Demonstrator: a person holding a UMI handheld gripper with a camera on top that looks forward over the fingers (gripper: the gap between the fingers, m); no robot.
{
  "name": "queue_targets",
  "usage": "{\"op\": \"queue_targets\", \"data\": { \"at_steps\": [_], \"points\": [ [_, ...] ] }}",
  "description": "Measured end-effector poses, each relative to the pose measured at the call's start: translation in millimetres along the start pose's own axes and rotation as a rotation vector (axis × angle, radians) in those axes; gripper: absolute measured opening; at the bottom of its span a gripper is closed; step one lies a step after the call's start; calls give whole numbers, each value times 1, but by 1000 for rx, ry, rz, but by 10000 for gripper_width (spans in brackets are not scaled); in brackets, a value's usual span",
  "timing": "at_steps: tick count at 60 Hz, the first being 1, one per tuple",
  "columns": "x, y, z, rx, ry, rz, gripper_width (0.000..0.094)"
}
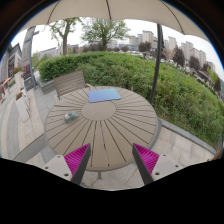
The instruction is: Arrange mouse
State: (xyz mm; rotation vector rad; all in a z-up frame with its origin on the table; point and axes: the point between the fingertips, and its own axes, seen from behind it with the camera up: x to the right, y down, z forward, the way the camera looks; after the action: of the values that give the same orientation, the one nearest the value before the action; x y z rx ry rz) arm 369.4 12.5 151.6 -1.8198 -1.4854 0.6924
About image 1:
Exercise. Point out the beige patio umbrella canopy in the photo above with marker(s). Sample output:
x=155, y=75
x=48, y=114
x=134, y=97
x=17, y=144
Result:
x=157, y=11

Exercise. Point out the dark umbrella pole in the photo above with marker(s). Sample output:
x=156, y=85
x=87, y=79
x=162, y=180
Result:
x=160, y=46

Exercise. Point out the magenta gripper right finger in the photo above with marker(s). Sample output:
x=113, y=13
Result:
x=146, y=161

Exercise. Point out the round slatted patio table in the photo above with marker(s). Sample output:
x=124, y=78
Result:
x=109, y=127

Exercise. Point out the white planter box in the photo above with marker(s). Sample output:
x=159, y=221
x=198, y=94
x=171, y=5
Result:
x=22, y=104

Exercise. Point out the green computer mouse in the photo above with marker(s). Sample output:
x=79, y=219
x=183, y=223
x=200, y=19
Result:
x=70, y=116

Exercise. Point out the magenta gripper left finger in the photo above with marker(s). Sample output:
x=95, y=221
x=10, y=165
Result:
x=77, y=161

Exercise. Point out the blue mouse pad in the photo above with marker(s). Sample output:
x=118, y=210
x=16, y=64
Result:
x=103, y=95

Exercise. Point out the green hedge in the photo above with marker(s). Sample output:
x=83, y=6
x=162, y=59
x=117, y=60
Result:
x=178, y=98

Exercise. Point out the brown slatted patio chair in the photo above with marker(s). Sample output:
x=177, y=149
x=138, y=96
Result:
x=69, y=83

